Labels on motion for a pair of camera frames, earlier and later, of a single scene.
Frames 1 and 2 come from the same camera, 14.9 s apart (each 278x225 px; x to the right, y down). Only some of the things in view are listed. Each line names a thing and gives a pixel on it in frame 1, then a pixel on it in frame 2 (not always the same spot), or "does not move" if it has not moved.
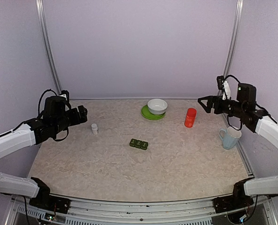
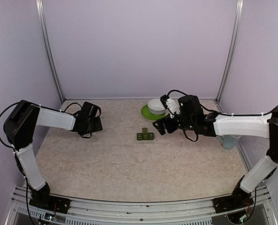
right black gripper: x=212 y=99 -> x=171 y=128
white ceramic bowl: x=157 y=106 does not move
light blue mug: x=229 y=137 does not move
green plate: x=146 y=114 does not move
